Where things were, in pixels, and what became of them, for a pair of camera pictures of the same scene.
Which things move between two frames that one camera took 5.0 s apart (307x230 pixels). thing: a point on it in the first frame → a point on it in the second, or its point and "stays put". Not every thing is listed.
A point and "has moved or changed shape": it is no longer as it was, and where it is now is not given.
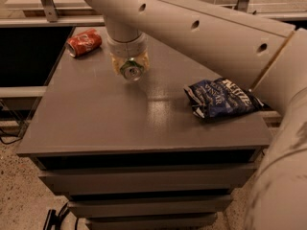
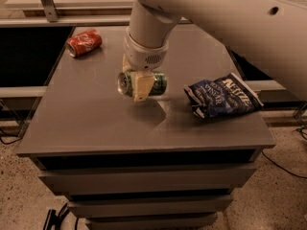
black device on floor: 54,218 stays put
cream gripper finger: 117,63 → 142,81
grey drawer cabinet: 132,154 stays put
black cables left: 8,143 stays put
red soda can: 83,42 stays put
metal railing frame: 53,19 stays put
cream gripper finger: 144,60 → 126,64
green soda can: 131,69 has moved or changed shape
